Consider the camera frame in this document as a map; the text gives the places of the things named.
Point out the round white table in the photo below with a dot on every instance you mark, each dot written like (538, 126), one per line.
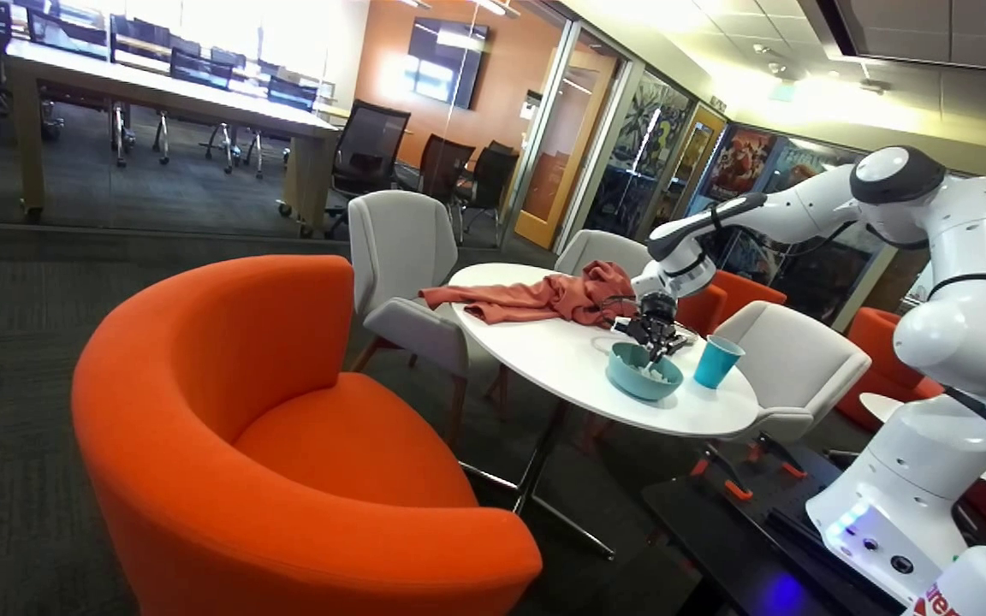
(563, 354)

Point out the low white upholstered chair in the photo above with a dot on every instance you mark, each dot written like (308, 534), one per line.
(600, 247)

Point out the white chair with metal legs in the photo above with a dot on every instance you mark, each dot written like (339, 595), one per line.
(794, 364)

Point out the dark brown chair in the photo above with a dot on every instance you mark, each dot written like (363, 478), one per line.
(446, 166)
(494, 174)

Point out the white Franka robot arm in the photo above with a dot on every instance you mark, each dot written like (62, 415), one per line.
(974, 329)

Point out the long wooden high table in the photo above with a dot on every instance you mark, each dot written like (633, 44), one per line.
(172, 91)

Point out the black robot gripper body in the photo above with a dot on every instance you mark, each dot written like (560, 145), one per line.
(654, 318)

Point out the teal plastic cup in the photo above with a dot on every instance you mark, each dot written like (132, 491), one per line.
(715, 364)

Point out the wooden glass door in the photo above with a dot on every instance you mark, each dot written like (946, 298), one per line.
(563, 150)

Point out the rust red cloth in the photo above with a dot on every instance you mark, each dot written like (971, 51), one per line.
(547, 298)

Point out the light blue bowl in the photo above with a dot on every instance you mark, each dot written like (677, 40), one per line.
(641, 380)

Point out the black mesh office chair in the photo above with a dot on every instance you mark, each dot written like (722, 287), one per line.
(372, 150)

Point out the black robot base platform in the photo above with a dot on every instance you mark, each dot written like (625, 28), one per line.
(735, 549)

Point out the tall white upholstered chair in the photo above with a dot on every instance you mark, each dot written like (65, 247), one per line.
(400, 251)

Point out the large orange armchair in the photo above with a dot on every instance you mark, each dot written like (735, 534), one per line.
(288, 456)

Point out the wall mounted television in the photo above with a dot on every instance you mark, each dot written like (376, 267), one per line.
(446, 64)

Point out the orange clamp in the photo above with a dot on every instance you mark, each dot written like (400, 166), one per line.
(790, 470)
(738, 491)

